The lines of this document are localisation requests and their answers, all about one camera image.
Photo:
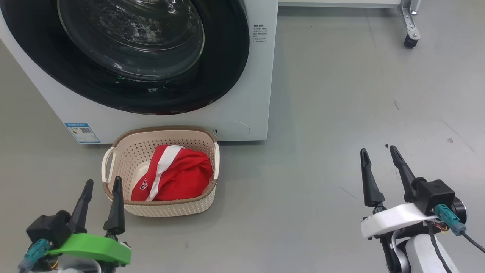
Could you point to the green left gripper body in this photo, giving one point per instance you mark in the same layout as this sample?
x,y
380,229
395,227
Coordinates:
x,y
94,246

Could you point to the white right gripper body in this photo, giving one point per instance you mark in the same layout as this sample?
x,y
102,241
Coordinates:
x,y
394,220

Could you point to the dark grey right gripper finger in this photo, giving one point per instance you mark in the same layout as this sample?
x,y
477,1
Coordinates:
x,y
371,189
405,174

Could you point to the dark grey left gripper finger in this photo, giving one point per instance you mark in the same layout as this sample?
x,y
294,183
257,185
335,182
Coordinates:
x,y
115,216
81,212

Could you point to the red shorts with white stripe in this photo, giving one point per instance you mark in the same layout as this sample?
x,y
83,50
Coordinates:
x,y
185,174

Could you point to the black glass washing machine door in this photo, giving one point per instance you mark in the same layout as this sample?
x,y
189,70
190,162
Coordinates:
x,y
219,57

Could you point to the cream perforated laundry basket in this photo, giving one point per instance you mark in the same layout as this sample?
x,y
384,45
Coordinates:
x,y
129,155

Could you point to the white front-load washing machine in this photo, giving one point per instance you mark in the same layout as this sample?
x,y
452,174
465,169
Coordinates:
x,y
246,94

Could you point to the blue energy label sticker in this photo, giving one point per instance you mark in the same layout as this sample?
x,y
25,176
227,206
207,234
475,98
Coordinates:
x,y
82,132

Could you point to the metal leg with caster wheel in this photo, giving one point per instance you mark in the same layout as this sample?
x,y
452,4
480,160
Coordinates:
x,y
411,26

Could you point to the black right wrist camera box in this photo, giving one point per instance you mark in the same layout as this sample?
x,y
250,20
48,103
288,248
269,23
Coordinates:
x,y
435,195

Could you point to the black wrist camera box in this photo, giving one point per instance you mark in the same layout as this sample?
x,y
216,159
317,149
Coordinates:
x,y
47,227
435,195

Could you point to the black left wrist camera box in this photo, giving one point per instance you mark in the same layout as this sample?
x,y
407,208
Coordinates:
x,y
47,227

